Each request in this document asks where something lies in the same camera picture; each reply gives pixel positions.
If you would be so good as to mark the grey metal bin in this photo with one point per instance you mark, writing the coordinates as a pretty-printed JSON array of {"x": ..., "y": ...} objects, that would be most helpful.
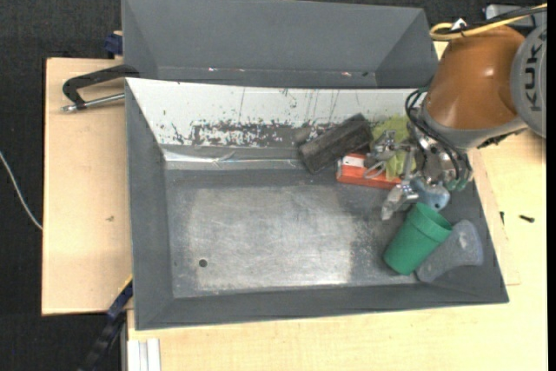
[{"x": 260, "y": 230}]

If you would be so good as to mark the grey translucent flared cup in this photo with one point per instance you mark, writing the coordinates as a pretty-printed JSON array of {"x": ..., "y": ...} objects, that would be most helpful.
[{"x": 452, "y": 254}]

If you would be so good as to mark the blue-grey rounded lump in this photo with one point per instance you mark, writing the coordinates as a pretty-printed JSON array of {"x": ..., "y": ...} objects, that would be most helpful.
[{"x": 434, "y": 197}]

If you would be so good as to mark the orange-red flat box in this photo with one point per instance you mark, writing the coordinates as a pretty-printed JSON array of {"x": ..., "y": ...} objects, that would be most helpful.
[{"x": 354, "y": 176}]

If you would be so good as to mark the dark green flat block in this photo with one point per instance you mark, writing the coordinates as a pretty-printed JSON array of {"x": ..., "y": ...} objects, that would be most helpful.
[{"x": 336, "y": 143}]

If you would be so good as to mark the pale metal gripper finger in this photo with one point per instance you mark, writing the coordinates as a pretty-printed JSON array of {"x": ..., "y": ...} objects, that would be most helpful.
[
  {"x": 401, "y": 197},
  {"x": 388, "y": 148}
]

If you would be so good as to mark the green plastic cup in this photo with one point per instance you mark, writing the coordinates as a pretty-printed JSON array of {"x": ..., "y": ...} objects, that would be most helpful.
[{"x": 412, "y": 243}]

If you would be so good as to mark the small black screw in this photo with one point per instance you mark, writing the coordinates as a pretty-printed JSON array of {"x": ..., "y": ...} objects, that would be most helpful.
[{"x": 527, "y": 219}]

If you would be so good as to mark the yellow-green cloth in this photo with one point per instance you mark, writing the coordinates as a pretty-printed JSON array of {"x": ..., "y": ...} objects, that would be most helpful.
[{"x": 391, "y": 127}]

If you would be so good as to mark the pale wood flat board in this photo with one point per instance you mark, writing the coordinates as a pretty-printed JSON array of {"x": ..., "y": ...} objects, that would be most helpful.
[{"x": 82, "y": 195}]

